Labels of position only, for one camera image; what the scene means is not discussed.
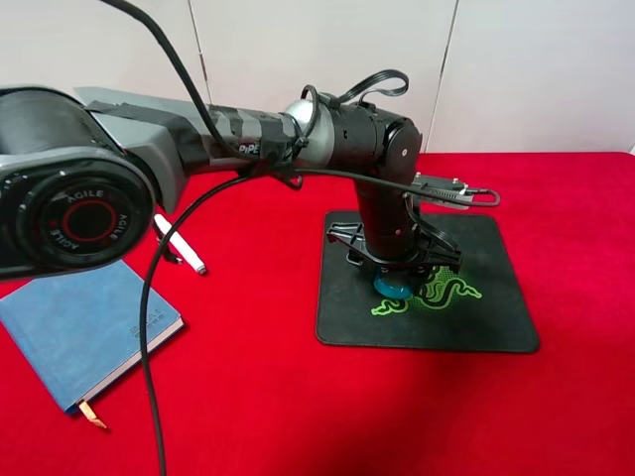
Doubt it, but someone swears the blue notebook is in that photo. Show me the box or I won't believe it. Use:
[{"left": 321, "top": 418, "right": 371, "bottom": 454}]
[{"left": 0, "top": 259, "right": 186, "bottom": 430}]

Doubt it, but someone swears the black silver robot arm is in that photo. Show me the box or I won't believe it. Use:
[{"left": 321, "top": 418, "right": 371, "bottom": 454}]
[{"left": 1, "top": 85, "right": 465, "bottom": 284}]

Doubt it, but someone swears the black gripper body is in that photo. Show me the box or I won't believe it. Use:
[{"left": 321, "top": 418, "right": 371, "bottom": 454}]
[{"left": 326, "top": 180, "right": 462, "bottom": 274}]

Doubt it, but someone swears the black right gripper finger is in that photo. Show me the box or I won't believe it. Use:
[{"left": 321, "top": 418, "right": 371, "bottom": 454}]
[{"left": 412, "top": 266, "right": 437, "bottom": 288}]

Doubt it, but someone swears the black green mouse pad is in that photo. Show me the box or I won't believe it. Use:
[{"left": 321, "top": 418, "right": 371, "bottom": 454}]
[{"left": 316, "top": 214, "right": 540, "bottom": 353}]

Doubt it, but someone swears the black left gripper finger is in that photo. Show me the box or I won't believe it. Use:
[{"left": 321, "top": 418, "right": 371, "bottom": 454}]
[{"left": 371, "top": 267, "right": 391, "bottom": 281}]

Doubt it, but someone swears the black cable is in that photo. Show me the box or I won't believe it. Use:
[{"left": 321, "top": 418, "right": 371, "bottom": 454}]
[{"left": 101, "top": 0, "right": 501, "bottom": 476}]

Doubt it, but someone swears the grey and blue computer mouse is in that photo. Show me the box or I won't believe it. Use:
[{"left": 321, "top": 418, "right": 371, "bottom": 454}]
[{"left": 373, "top": 277, "right": 412, "bottom": 300}]

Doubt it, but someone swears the white marker pen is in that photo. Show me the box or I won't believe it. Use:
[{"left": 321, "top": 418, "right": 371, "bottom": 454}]
[{"left": 153, "top": 213, "right": 207, "bottom": 276}]

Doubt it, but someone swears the red tablecloth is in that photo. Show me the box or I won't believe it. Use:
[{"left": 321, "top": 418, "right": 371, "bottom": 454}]
[{"left": 0, "top": 151, "right": 635, "bottom": 476}]

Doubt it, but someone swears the gripper mounted camera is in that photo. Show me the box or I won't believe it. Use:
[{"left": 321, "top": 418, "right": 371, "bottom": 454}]
[{"left": 412, "top": 173, "right": 472, "bottom": 210}]

